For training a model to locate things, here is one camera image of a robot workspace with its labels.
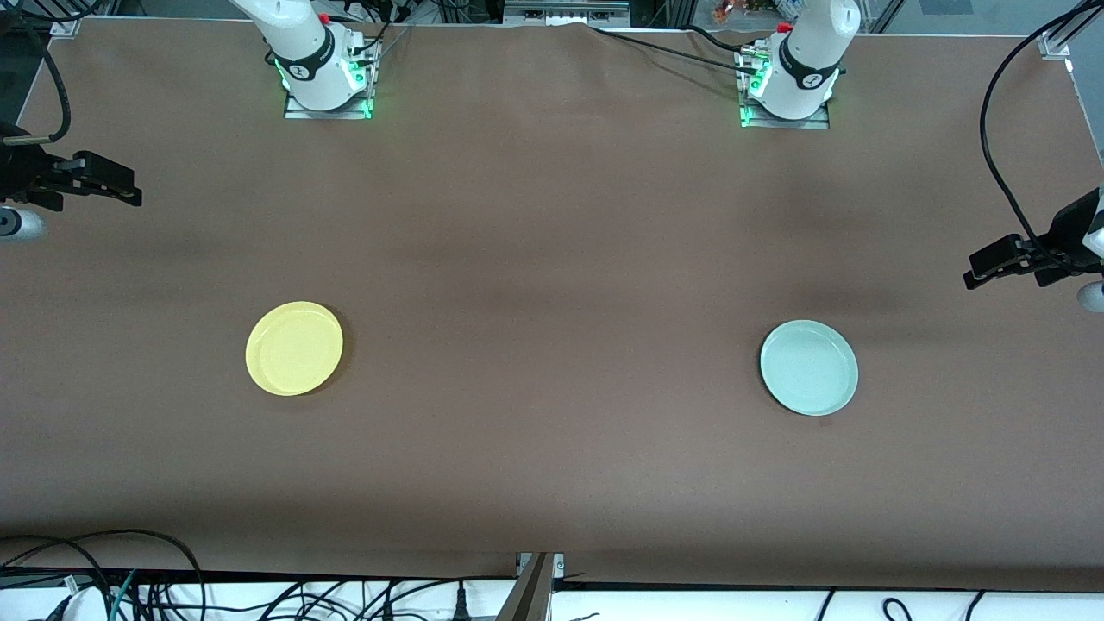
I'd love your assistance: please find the pale green plate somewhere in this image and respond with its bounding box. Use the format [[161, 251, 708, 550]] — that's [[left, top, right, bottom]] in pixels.
[[759, 319, 860, 417]]

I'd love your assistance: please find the yellow plate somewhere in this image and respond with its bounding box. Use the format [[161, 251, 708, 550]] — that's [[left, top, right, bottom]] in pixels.
[[245, 300, 344, 398]]

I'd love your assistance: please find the orange colourful toy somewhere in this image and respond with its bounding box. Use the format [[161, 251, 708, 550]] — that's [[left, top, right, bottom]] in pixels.
[[713, 0, 777, 23]]

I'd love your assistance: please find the brown table cover sheet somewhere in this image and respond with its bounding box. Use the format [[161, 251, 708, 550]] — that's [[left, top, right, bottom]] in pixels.
[[0, 17, 1104, 593]]

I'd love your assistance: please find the white lower shelf board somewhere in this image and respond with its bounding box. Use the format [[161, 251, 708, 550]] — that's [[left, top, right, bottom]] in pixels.
[[0, 574, 1104, 621]]

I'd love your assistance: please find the grey power strip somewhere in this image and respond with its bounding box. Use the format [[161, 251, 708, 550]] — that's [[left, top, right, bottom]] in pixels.
[[504, 0, 631, 26]]

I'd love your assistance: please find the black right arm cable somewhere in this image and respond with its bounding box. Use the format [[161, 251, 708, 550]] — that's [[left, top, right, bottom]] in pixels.
[[0, 0, 72, 143]]

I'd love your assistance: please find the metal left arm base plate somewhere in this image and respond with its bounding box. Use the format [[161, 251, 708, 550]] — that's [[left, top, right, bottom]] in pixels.
[[738, 50, 831, 131]]

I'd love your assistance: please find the small looped black cable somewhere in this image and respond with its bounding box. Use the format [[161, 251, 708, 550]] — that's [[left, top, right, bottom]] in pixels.
[[0, 538, 114, 621]]

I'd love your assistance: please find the long black table cable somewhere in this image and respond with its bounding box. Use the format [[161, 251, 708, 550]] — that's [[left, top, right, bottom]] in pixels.
[[590, 26, 762, 77]]

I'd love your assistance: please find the large looped black cable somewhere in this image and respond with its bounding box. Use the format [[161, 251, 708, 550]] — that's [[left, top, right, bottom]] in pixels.
[[0, 528, 206, 621]]

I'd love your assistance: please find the teal cable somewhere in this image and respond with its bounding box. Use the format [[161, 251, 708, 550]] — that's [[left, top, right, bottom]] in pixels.
[[110, 569, 139, 621]]

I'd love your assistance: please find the aluminium frame profile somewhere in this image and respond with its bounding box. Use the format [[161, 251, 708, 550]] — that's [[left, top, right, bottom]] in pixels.
[[496, 552, 567, 621]]

